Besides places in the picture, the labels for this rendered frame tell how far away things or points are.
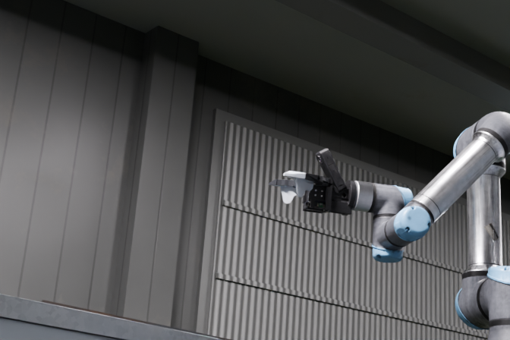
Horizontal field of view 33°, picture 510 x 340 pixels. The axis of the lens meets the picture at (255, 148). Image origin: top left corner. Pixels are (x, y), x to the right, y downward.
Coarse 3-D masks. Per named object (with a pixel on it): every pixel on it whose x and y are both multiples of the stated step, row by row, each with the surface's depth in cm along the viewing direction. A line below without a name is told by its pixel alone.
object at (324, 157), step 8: (320, 152) 213; (328, 152) 213; (320, 160) 214; (328, 160) 213; (328, 168) 213; (336, 168) 213; (328, 176) 215; (336, 176) 213; (336, 184) 213; (344, 184) 213
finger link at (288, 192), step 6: (276, 180) 218; (282, 180) 218; (288, 180) 218; (282, 186) 218; (288, 186) 218; (294, 186) 217; (282, 192) 218; (288, 192) 218; (294, 192) 217; (282, 198) 218; (288, 198) 217
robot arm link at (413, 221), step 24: (480, 120) 221; (504, 120) 214; (480, 144) 210; (504, 144) 210; (456, 168) 206; (480, 168) 208; (432, 192) 203; (456, 192) 204; (408, 216) 197; (432, 216) 201; (408, 240) 199
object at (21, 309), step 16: (0, 304) 157; (16, 304) 159; (32, 304) 162; (48, 304) 164; (32, 320) 161; (48, 320) 164; (64, 320) 166; (80, 320) 169; (96, 320) 172; (112, 320) 175; (128, 320) 178; (112, 336) 174; (128, 336) 177; (144, 336) 180; (160, 336) 183; (176, 336) 186; (192, 336) 190; (208, 336) 193
